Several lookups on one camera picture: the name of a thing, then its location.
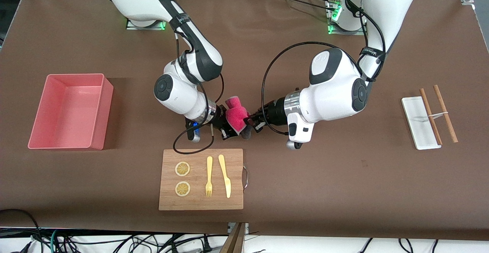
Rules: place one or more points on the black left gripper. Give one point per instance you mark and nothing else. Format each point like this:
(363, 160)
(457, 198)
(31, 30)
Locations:
(272, 113)

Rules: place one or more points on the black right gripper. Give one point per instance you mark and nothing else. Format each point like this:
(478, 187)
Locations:
(219, 117)

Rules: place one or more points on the pink and grey cloth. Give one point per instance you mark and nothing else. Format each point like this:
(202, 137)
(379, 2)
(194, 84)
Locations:
(237, 117)

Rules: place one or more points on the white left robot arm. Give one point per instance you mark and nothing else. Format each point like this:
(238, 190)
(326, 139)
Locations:
(336, 88)

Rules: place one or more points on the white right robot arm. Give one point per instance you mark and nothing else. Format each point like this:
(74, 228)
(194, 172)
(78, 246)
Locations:
(179, 96)

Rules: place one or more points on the yellow plastic fork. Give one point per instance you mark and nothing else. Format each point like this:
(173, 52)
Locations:
(209, 169)

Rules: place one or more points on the yellow plastic knife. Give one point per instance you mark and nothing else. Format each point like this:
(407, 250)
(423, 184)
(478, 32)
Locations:
(225, 176)

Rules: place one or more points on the yellow lemon slice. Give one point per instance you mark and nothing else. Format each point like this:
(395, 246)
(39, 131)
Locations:
(182, 169)
(182, 188)

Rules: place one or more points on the wooden cutting board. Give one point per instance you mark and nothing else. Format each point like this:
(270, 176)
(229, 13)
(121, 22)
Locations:
(200, 203)

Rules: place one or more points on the brown wooden plank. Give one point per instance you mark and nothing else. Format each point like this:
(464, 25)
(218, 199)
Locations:
(235, 241)

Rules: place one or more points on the black power plug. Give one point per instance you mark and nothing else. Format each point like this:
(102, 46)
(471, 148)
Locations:
(206, 245)

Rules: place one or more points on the white rectangular tray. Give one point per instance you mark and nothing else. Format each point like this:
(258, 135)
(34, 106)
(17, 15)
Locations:
(418, 123)

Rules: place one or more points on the pink plastic bin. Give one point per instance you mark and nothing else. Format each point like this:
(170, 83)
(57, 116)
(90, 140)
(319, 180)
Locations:
(65, 111)

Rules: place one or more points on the white rubber band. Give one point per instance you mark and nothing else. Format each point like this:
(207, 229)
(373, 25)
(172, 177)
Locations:
(439, 114)

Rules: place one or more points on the small silver metal bracket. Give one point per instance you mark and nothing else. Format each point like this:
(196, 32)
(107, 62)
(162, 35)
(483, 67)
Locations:
(246, 226)

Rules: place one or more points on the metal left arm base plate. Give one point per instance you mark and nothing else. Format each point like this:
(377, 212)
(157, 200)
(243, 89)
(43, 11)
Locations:
(344, 32)

